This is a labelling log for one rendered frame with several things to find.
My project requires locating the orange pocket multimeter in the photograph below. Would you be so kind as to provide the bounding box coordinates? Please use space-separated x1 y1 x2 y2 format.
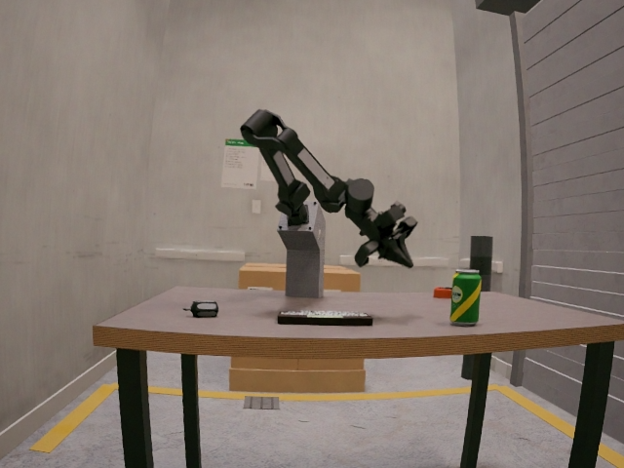
434 288 451 298

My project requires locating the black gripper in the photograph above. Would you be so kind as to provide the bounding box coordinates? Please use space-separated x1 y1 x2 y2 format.
354 211 418 269

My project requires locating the green and yellow drink can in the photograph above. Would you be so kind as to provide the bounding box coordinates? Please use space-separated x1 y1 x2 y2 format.
450 270 482 327

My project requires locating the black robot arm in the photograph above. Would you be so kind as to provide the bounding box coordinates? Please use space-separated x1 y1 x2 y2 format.
240 109 406 237

